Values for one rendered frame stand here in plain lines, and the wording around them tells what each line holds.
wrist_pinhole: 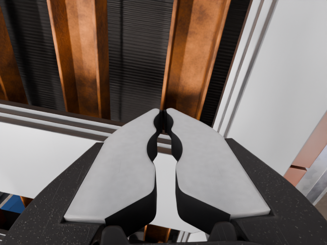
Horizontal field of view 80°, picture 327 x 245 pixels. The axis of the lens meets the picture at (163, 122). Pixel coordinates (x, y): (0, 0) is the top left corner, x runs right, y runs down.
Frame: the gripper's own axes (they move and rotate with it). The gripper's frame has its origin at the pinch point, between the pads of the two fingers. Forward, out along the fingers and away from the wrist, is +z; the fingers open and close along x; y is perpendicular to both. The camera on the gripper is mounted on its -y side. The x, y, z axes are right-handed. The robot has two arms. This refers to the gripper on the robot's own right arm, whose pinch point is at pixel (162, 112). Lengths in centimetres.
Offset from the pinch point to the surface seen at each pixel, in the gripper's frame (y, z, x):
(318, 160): 24.6, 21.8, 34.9
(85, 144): 11.1, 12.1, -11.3
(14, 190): 24.2, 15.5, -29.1
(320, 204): 122, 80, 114
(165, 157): 12.4, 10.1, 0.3
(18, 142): 11.7, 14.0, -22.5
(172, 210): 24.4, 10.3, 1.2
